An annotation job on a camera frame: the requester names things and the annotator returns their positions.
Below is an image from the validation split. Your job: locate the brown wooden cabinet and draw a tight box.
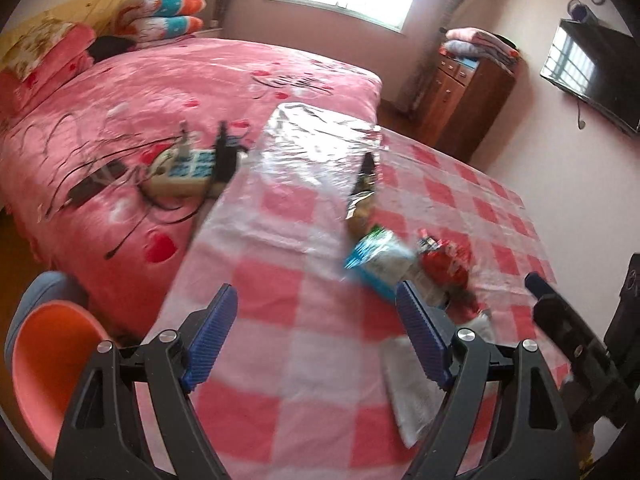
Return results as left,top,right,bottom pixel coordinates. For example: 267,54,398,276
417,45,525,161

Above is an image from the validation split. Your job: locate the red snack wrapper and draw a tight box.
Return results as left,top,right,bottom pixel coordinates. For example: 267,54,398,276
417,232,481,311

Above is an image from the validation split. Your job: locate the blue plastic stool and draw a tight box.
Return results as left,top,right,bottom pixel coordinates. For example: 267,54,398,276
4,270,91,366

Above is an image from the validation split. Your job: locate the white charger plug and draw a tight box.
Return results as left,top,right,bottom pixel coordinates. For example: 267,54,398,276
177,122,197,161

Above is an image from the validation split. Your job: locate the pink checked tablecloth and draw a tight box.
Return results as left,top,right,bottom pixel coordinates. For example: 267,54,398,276
135,102,571,480

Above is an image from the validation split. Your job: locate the black cable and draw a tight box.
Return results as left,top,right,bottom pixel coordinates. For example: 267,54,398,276
102,180,216,261

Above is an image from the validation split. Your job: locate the yellow floral pillow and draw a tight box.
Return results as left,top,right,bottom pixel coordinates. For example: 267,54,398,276
0,17,76,81

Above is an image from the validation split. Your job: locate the black power adapter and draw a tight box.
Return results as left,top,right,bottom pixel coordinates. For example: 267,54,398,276
212,121,251,183

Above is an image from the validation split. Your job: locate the orange plastic chair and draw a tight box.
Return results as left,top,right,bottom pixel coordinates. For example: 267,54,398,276
10,300,121,461

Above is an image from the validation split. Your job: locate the orange teal folded quilt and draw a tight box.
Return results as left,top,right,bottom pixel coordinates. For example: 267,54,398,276
122,15,205,45
117,0,207,28

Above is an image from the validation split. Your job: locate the pink pillow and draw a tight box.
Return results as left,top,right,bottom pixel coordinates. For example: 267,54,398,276
0,24,98,121

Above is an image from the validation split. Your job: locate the blue white snack packet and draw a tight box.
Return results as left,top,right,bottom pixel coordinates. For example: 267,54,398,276
342,225,418,303

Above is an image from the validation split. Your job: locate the folded blankets stack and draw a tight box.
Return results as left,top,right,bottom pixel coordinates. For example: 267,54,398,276
439,27,521,68

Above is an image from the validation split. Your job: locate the yellow wooden headboard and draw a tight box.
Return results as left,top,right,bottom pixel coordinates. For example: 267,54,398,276
0,0,168,51

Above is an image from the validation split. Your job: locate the grey snack bag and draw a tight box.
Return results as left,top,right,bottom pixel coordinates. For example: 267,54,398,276
382,310,496,448

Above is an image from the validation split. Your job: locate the black wall television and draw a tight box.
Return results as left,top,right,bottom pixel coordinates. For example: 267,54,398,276
540,17,640,136

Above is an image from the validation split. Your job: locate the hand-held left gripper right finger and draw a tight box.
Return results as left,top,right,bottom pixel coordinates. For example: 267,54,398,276
395,280,576,480

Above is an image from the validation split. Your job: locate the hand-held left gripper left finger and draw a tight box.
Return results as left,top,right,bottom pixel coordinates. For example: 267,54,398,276
52,283,240,480

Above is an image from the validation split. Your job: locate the black cloth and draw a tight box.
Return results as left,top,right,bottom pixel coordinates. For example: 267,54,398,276
87,35,138,61

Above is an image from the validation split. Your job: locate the dark yellow snack wrapper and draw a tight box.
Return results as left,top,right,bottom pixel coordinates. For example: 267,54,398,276
345,152,381,236

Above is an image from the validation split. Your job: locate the black rectangular device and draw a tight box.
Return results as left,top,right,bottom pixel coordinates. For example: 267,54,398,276
67,159,128,207

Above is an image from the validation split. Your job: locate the beige power strip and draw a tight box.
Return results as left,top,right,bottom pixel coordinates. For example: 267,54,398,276
142,145,241,198

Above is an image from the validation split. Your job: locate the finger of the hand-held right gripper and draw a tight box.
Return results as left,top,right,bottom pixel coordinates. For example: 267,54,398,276
524,271,637,428

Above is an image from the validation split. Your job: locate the red bed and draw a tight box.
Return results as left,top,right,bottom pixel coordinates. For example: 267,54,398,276
0,37,383,341

